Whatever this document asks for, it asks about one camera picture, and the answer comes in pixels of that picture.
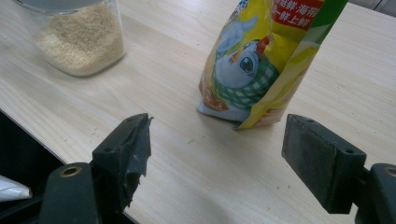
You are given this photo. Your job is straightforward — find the white crumpled sheet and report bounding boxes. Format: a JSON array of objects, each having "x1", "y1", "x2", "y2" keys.
[{"x1": 0, "y1": 175, "x2": 34, "y2": 203}]

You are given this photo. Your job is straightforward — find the yellow seasoning bag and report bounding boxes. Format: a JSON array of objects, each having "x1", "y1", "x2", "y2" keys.
[{"x1": 195, "y1": 0, "x2": 349, "y2": 132}]

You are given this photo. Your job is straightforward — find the clear jar with hinged lid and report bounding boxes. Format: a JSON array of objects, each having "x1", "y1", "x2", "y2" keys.
[{"x1": 12, "y1": 0, "x2": 127, "y2": 78}]

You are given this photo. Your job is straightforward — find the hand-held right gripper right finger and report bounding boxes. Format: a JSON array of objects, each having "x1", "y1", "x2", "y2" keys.
[{"x1": 280, "y1": 113, "x2": 368, "y2": 215}]

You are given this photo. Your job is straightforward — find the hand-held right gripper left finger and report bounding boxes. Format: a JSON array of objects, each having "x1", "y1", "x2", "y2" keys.
[{"x1": 91, "y1": 112, "x2": 155, "y2": 219}]

